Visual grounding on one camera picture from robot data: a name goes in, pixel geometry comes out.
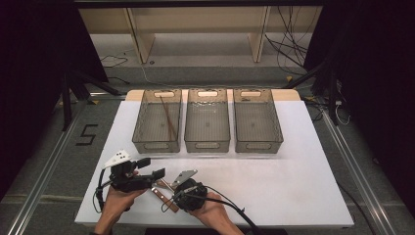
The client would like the right hand-held gripper cable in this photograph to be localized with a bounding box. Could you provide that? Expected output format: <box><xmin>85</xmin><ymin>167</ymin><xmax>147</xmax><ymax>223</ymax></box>
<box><xmin>161</xmin><ymin>185</ymin><xmax>262</xmax><ymax>235</ymax></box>

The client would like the brown wooden chopstick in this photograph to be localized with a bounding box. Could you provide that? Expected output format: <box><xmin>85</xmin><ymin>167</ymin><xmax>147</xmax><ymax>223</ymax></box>
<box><xmin>161</xmin><ymin>97</ymin><xmax>179</xmax><ymax>141</ymax></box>
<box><xmin>159</xmin><ymin>95</ymin><xmax>176</xmax><ymax>141</ymax></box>

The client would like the thick black floor cable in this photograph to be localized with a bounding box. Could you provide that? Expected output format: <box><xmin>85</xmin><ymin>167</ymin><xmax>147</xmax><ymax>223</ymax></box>
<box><xmin>337</xmin><ymin>182</ymin><xmax>377</xmax><ymax>235</ymax></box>

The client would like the person's left hand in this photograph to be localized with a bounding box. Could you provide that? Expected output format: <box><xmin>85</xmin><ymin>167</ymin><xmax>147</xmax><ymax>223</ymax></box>
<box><xmin>97</xmin><ymin>188</ymin><xmax>149</xmax><ymax>227</ymax></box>

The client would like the bundle of black cables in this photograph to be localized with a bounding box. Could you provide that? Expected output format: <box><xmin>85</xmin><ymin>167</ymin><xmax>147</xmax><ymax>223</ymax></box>
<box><xmin>263</xmin><ymin>6</ymin><xmax>315</xmax><ymax>76</ymax></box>

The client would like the transparent grey plastic bin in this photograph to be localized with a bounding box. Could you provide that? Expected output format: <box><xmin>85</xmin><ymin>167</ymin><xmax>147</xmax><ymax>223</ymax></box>
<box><xmin>233</xmin><ymin>88</ymin><xmax>284</xmax><ymax>155</ymax></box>
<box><xmin>184</xmin><ymin>87</ymin><xmax>231</xmax><ymax>154</ymax></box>
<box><xmin>131</xmin><ymin>88</ymin><xmax>183</xmax><ymax>155</ymax></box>

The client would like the black metal stand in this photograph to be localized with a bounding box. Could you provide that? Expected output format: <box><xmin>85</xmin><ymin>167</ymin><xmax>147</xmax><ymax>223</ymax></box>
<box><xmin>59</xmin><ymin>70</ymin><xmax>122</xmax><ymax>132</ymax></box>
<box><xmin>282</xmin><ymin>58</ymin><xmax>341</xmax><ymax>127</ymax></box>

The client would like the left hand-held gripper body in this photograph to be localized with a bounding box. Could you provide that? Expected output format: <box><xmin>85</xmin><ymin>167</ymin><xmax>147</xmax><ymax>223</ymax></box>
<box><xmin>103</xmin><ymin>150</ymin><xmax>155</xmax><ymax>194</ymax></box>

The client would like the wooden-handled fork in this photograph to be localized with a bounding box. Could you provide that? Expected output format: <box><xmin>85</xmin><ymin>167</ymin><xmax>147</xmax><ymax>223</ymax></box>
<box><xmin>151</xmin><ymin>186</ymin><xmax>180</xmax><ymax>213</ymax></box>

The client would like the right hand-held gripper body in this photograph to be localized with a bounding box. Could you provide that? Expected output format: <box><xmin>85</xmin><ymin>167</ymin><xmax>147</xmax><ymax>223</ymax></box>
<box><xmin>170</xmin><ymin>168</ymin><xmax>209</xmax><ymax>212</ymax></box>

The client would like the person's right hand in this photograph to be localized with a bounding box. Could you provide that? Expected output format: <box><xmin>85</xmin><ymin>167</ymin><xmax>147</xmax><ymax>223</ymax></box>
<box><xmin>189</xmin><ymin>191</ymin><xmax>230</xmax><ymax>227</ymax></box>

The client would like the black curtain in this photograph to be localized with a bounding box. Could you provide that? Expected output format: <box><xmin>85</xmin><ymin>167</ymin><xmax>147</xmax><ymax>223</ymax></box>
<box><xmin>0</xmin><ymin>0</ymin><xmax>110</xmax><ymax>201</ymax></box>
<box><xmin>302</xmin><ymin>0</ymin><xmax>415</xmax><ymax>218</ymax></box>

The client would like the thin black floor cable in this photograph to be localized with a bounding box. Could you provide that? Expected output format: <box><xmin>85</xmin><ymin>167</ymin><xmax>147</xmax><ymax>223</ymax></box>
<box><xmin>99</xmin><ymin>53</ymin><xmax>129</xmax><ymax>70</ymax></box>

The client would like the light wooden shelf unit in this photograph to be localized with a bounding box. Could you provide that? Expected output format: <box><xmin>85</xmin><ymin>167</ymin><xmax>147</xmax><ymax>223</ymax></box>
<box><xmin>77</xmin><ymin>6</ymin><xmax>324</xmax><ymax>65</ymax></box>

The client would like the metal floor rail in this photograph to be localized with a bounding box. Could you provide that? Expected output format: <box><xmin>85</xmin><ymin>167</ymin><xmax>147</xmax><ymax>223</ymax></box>
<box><xmin>6</xmin><ymin>104</ymin><xmax>86</xmax><ymax>235</ymax></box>
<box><xmin>321</xmin><ymin>111</ymin><xmax>397</xmax><ymax>235</ymax></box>

